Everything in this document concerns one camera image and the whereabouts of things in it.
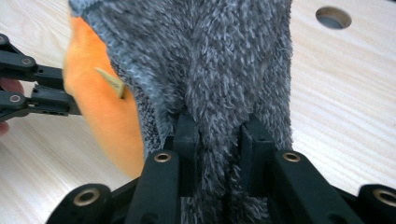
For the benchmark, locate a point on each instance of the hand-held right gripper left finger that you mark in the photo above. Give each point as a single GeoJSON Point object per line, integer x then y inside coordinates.
{"type": "Point", "coordinates": [160, 186]}

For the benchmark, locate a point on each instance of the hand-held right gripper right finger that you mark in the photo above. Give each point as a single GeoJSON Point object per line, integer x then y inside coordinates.
{"type": "Point", "coordinates": [295, 189]}

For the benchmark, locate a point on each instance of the orange plush toy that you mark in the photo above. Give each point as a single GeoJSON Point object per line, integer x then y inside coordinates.
{"type": "Point", "coordinates": [106, 124]}

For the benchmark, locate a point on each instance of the grey fluffy towel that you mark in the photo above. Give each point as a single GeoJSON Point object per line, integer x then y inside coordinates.
{"type": "Point", "coordinates": [218, 62]}

